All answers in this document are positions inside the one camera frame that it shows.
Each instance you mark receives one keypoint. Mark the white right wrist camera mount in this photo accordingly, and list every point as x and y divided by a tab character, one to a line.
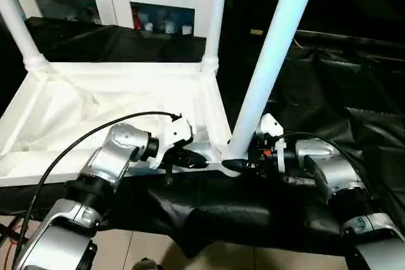
269	124

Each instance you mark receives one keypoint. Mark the red carton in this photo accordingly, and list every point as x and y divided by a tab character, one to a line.
137	20

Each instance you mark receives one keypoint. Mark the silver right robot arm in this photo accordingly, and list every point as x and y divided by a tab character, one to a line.
341	175

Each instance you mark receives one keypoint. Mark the white plastic table top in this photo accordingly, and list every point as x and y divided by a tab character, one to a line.
110	93

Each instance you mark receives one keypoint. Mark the black tripod leg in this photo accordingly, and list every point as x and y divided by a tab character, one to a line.
8	230

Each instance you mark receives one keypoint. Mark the small gold tag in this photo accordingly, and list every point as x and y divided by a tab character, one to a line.
256	32

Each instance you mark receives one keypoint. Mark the dark rounded robot foot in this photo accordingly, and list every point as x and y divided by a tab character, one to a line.
147	264

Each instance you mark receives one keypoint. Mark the black mat cloth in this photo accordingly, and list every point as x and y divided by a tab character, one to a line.
221	216

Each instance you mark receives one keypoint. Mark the white cup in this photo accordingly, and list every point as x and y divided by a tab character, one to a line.
187	29
170	26
148	26

